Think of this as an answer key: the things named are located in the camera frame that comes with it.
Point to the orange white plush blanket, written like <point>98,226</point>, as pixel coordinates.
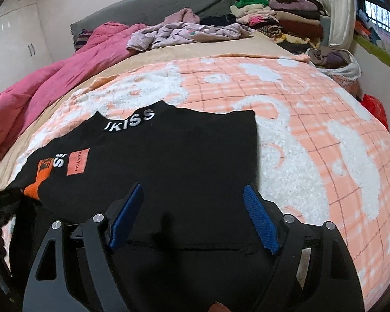
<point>322,154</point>

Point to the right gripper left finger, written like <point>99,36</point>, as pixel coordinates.
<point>121,216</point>

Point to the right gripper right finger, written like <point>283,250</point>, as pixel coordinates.
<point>265,216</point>

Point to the pink quilt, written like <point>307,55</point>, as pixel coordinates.
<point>23,102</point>

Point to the red plastic bag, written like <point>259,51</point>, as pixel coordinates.
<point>375,108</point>

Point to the beige bed sheet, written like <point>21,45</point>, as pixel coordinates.
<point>214,50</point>

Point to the stack of folded clothes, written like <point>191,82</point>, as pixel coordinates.
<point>294,25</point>

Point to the lilac crumpled clothes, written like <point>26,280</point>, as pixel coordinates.
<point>172,34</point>

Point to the white wardrobe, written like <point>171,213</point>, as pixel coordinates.
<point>23,49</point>

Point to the white curtain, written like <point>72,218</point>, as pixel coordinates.
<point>342,21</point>

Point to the black IKISS sweater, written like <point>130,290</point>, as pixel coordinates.
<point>193,242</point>

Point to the striped pillow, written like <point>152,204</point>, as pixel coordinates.
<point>81,39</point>

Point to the white bag with clothes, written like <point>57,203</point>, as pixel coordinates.
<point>335,62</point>

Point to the grey headboard cover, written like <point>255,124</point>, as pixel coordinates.
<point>148,12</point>

